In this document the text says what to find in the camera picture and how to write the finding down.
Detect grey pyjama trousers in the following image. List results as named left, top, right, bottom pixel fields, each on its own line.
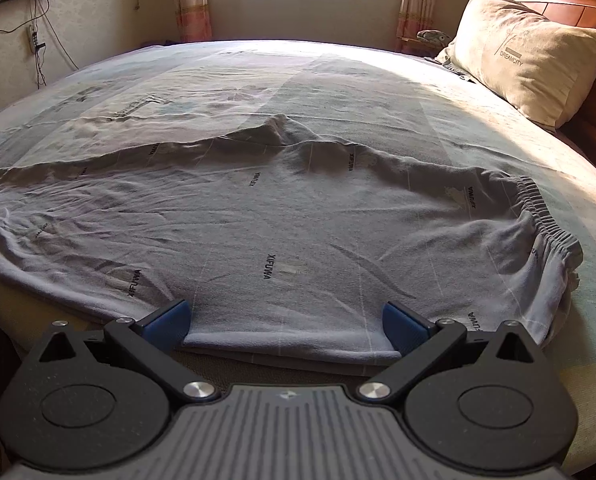
left=0, top=116, right=583, bottom=372

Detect white power strip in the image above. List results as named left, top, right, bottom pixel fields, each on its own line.
left=28, top=25, right=46, bottom=55

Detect pink striped left curtain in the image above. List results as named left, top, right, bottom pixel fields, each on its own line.
left=174, top=0, right=212, bottom=42

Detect beige pillow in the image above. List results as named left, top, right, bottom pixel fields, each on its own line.
left=435, top=0, right=596, bottom=129

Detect wooden nightstand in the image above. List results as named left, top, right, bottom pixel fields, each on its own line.
left=399, top=37, right=444, bottom=58

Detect grey object on nightstand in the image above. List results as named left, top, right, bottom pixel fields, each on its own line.
left=416, top=29, right=452, bottom=48

